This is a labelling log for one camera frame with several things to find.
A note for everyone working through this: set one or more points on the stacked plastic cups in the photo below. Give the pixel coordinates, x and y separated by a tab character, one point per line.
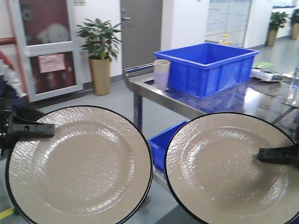
161	73

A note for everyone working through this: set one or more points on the plant in gold pot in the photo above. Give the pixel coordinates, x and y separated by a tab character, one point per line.
102	45

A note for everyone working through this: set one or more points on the beige ceramic plate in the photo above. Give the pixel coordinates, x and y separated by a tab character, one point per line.
213	171
96	169

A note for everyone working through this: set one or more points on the blue plastic crate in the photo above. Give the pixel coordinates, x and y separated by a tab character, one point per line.
205	69

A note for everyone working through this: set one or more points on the fire hose cabinet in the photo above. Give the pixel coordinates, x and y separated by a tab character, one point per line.
47	47

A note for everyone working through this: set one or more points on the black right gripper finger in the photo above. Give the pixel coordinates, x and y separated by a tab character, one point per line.
280	155

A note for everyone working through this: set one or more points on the steel table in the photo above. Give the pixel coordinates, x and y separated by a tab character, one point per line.
260	99

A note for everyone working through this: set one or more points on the low blue crate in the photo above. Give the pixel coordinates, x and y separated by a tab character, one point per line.
159	143

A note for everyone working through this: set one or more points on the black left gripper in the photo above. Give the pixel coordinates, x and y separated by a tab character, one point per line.
21	127

